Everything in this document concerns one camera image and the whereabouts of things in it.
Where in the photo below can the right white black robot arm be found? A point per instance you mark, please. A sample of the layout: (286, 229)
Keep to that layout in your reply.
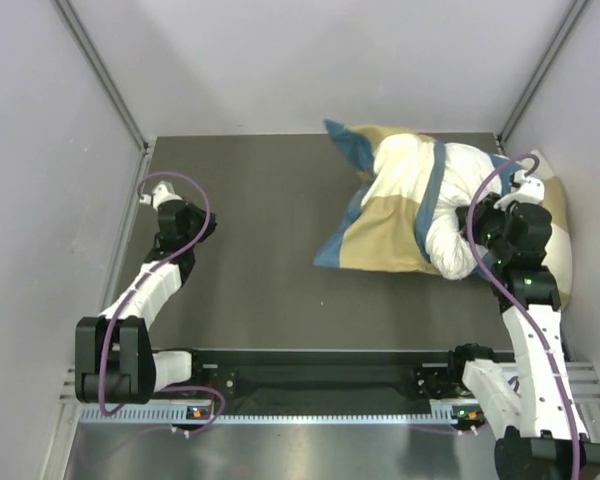
(539, 433)

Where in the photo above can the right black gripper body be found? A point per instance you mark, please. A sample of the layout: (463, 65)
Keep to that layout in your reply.
(488, 224)

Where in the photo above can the left aluminium frame post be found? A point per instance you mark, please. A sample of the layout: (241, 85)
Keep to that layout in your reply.
(79, 33)

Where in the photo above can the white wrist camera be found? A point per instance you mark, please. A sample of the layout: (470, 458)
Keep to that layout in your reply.
(163, 192)
(523, 189)

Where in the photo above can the right aluminium frame post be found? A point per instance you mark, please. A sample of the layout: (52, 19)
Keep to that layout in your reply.
(566, 27)

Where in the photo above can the aluminium frame post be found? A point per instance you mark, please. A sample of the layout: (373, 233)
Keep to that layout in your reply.
(566, 27)
(79, 33)

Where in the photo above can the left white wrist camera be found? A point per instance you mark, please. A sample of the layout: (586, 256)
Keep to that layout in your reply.
(163, 192)

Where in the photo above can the grey slotted cable duct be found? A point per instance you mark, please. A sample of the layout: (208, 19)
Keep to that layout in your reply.
(199, 413)

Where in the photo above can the checkered blue beige white pillowcase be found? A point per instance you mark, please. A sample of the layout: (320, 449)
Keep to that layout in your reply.
(352, 244)

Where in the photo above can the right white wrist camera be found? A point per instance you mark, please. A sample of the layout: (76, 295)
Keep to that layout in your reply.
(523, 189)

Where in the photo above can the white pillow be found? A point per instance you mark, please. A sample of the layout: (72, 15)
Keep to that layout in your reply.
(418, 184)

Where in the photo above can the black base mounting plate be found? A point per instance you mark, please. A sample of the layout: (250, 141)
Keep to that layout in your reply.
(430, 374)

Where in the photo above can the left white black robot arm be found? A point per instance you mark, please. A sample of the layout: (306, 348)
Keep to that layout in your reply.
(114, 359)

